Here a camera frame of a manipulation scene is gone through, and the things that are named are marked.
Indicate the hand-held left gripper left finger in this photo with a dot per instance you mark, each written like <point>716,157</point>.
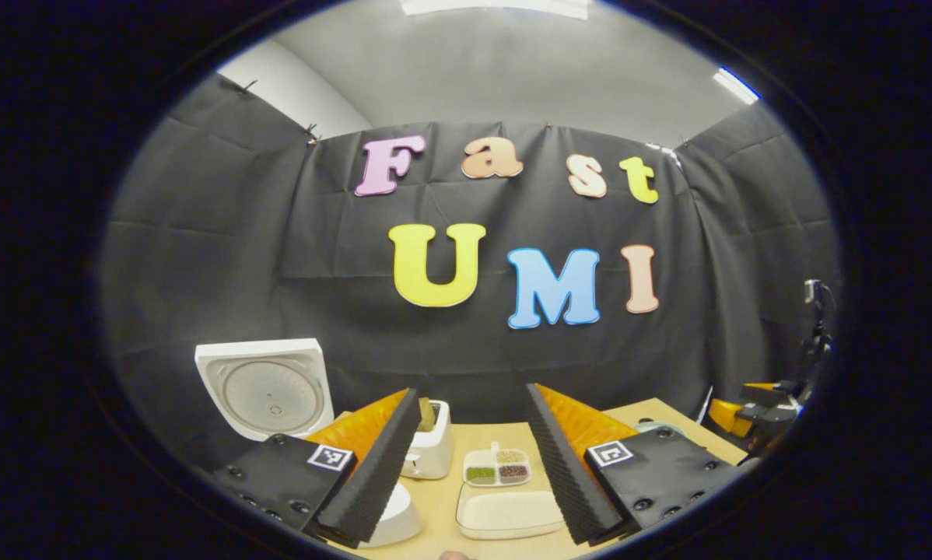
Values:
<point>380,467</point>

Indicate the white rice cooker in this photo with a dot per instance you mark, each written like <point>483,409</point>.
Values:
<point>268,389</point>

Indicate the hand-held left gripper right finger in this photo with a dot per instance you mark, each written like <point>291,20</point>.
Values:
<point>563,474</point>

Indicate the clear dish of white rice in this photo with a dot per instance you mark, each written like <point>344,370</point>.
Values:
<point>509,515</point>

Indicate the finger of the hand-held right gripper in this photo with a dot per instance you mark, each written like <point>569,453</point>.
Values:
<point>773,393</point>
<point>746,418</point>

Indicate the small ceiling light panel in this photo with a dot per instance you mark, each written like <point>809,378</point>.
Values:
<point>737,85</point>

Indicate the large ceiling light panel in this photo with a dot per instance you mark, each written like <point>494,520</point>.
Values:
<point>497,6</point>

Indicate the white divided dish of beans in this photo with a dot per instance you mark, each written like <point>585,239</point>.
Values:
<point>497,467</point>

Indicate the pale green plate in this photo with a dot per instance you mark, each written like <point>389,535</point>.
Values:
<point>656,427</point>

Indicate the brown bread slice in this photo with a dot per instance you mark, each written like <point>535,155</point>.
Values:
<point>426,414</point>

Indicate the white toaster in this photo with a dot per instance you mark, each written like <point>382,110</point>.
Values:
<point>433,451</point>

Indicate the black backdrop cloth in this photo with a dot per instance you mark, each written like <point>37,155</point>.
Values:
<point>279,272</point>

